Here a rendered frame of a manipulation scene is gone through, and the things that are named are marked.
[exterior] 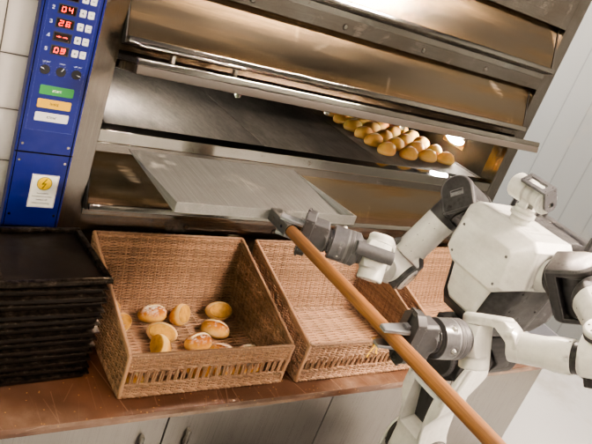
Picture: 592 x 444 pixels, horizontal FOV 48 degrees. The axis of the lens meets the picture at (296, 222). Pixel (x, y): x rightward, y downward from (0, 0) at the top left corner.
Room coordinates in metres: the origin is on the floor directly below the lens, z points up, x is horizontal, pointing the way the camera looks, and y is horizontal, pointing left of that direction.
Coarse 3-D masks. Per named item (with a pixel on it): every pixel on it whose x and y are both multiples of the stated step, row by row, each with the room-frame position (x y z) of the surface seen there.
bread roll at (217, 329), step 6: (204, 324) 1.90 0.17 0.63; (210, 324) 1.89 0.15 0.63; (216, 324) 1.90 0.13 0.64; (222, 324) 1.91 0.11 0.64; (204, 330) 1.88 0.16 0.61; (210, 330) 1.88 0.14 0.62; (216, 330) 1.88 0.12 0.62; (222, 330) 1.89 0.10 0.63; (228, 330) 1.91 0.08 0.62; (216, 336) 1.88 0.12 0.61; (222, 336) 1.89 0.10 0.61
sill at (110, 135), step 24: (144, 144) 1.90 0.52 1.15; (168, 144) 1.95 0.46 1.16; (192, 144) 2.00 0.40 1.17; (216, 144) 2.05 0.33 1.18; (240, 144) 2.15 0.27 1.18; (312, 168) 2.31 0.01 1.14; (336, 168) 2.38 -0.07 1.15; (360, 168) 2.45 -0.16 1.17; (384, 168) 2.53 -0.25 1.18; (408, 168) 2.66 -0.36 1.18
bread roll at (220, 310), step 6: (210, 306) 1.99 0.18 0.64; (216, 306) 2.00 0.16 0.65; (222, 306) 2.01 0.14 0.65; (228, 306) 2.03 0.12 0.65; (210, 312) 1.98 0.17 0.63; (216, 312) 1.99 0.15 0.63; (222, 312) 2.00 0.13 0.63; (228, 312) 2.02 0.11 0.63; (216, 318) 1.98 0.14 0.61; (222, 318) 1.99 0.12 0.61
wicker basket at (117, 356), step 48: (96, 240) 1.78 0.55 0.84; (144, 240) 1.92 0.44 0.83; (192, 240) 2.03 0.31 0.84; (240, 240) 2.15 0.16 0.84; (144, 288) 1.90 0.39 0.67; (192, 288) 2.02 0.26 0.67; (240, 288) 2.09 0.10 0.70; (96, 336) 1.64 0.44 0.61; (144, 336) 1.77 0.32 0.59; (288, 336) 1.82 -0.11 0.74; (144, 384) 1.50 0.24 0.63; (192, 384) 1.60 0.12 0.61; (240, 384) 1.70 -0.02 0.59
